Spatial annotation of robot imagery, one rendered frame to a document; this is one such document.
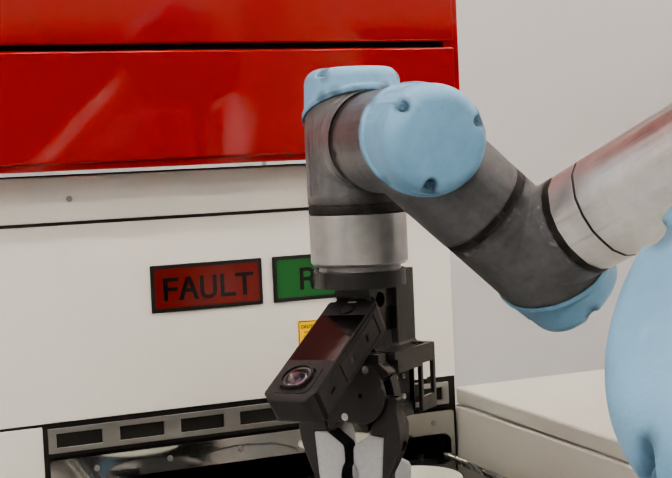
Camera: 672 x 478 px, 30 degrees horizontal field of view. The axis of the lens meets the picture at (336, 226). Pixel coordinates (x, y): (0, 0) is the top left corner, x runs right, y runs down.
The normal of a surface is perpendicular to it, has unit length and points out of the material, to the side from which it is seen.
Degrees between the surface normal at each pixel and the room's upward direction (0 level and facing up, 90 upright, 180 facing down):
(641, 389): 54
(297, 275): 90
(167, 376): 90
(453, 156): 90
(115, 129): 90
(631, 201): 104
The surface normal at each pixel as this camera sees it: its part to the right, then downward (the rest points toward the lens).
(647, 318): -0.76, -0.53
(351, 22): 0.37, 0.04
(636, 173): -0.71, 0.04
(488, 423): -0.93, 0.06
